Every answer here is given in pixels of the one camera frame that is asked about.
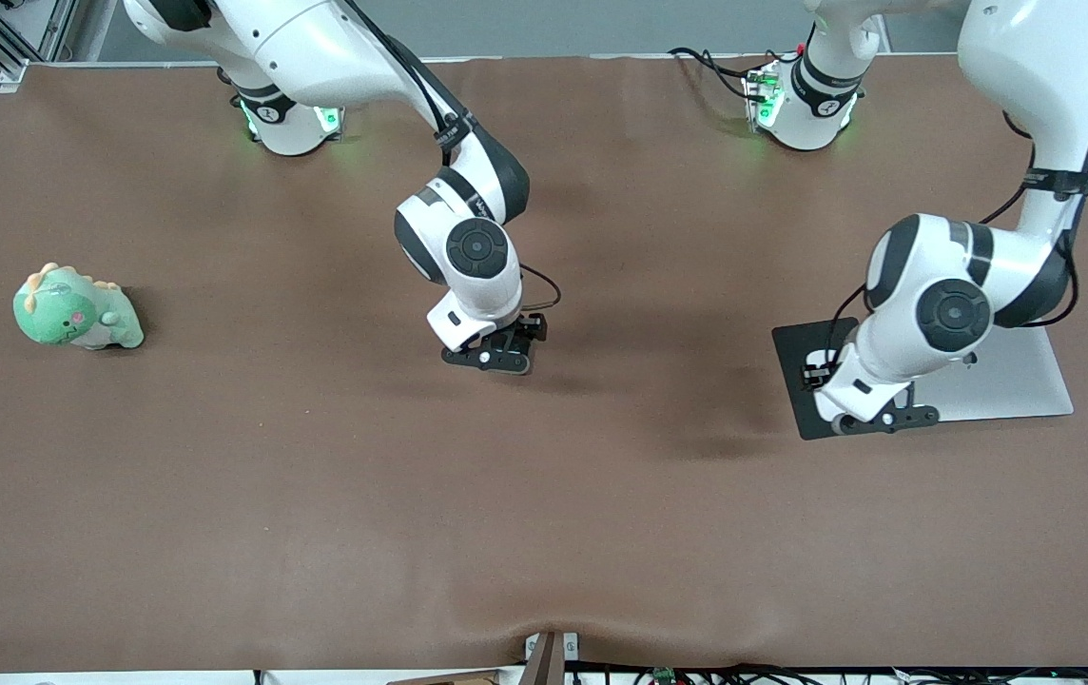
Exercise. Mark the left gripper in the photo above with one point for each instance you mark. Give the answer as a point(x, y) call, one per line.
point(822, 367)

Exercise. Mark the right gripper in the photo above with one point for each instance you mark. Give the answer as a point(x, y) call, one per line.
point(523, 331)

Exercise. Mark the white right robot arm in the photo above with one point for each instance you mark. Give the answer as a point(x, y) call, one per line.
point(316, 48)

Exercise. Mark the black mouse pad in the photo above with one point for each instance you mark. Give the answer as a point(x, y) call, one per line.
point(791, 347)

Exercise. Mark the brown table cover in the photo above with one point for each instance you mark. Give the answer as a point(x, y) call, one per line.
point(544, 523)

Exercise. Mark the silver laptop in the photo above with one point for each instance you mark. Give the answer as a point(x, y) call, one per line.
point(1020, 381)

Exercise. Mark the green dinosaur plush toy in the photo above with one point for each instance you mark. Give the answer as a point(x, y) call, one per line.
point(68, 314)

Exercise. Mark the brown camera mount bracket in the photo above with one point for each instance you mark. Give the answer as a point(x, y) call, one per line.
point(549, 661)

